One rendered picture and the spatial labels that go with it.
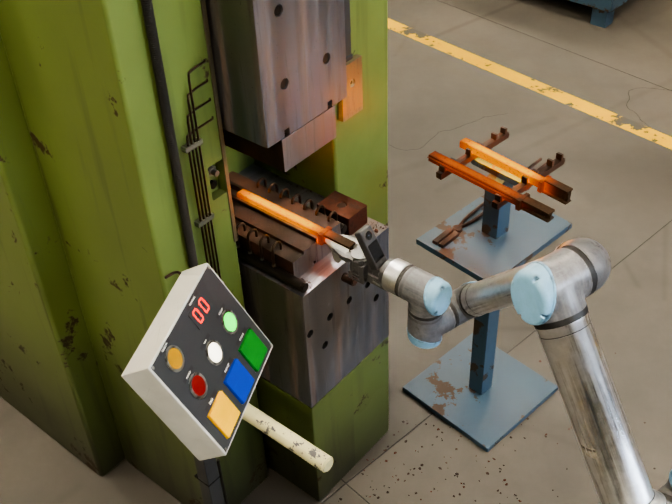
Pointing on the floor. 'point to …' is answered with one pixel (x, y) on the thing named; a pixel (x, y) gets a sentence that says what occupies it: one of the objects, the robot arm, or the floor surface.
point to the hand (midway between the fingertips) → (331, 237)
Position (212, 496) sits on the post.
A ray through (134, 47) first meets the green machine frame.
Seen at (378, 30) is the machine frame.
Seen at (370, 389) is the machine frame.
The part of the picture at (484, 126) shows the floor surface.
